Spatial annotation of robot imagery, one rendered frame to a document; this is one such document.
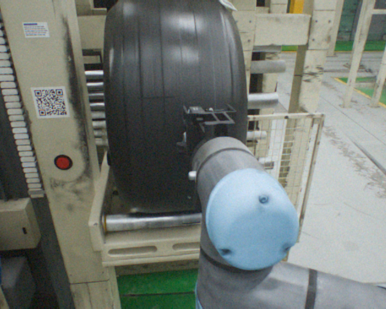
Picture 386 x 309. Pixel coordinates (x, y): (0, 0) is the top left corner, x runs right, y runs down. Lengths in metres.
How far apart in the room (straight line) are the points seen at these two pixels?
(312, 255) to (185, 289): 0.81
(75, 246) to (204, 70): 0.66
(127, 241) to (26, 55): 0.51
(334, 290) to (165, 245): 0.61
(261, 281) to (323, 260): 1.84
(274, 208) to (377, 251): 2.13
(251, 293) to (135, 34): 0.49
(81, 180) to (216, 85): 0.46
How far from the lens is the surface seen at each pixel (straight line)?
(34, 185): 0.95
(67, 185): 0.91
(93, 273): 1.11
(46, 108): 0.82
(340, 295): 0.34
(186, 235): 0.89
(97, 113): 1.24
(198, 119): 0.45
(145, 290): 1.90
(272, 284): 0.34
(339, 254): 2.25
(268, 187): 0.27
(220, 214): 0.26
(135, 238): 0.89
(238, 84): 0.64
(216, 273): 0.32
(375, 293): 0.36
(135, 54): 0.63
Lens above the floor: 1.46
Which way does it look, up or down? 28 degrees down
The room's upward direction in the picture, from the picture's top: straight up
